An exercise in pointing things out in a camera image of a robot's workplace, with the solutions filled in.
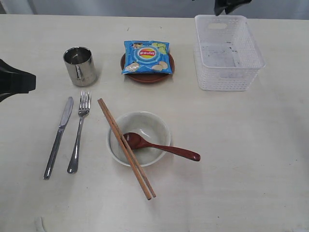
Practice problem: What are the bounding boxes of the wooden chopstick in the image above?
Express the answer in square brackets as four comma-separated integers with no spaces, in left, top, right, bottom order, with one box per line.
[100,98,156,198]
[97,99,152,201]

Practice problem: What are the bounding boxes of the speckled white ceramic bowl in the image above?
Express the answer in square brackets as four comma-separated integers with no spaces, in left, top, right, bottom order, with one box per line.
[107,111,171,167]

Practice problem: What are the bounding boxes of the dark brown wooden spoon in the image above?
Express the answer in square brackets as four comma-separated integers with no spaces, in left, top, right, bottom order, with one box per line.
[124,132,201,161]

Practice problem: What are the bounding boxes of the blue Lays chips bag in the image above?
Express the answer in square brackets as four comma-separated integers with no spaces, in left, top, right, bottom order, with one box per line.
[122,40,173,74]

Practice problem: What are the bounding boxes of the silver fork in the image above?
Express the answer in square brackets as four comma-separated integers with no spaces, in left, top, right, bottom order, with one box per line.
[67,91,91,174]

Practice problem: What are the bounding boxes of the brown round plate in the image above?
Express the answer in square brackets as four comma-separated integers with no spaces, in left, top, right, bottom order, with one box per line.
[120,53,175,84]

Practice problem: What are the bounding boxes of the silver table knife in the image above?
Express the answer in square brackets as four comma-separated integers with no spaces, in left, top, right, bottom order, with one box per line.
[43,97,73,180]

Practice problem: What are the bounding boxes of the white perforated plastic basket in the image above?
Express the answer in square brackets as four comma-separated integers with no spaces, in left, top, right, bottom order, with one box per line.
[194,14,265,91]

